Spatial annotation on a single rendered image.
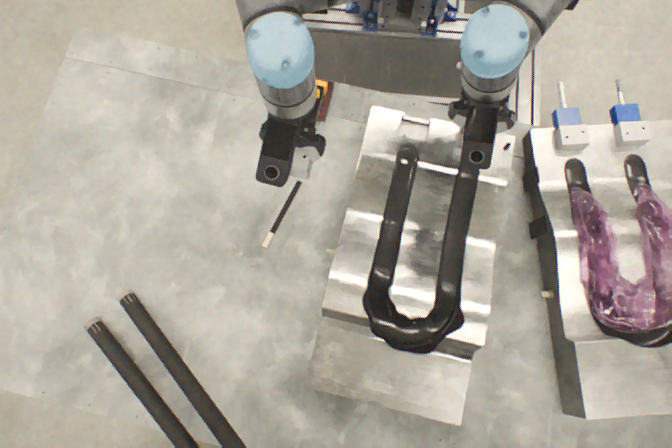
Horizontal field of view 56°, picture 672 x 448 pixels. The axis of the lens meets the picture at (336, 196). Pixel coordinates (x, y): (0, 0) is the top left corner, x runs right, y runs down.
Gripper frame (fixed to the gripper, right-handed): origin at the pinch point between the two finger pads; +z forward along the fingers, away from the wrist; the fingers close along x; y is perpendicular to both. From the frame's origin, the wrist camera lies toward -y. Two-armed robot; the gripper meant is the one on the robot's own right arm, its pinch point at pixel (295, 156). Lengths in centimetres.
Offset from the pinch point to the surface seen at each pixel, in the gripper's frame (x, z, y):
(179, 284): 16.7, 15.1, -23.9
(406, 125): -16.9, 8.8, 13.0
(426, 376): -29.1, 9.0, -29.3
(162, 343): 15.1, 9.5, -34.4
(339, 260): -11.0, 2.6, -14.9
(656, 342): -65, 8, -15
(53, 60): 103, 95, 44
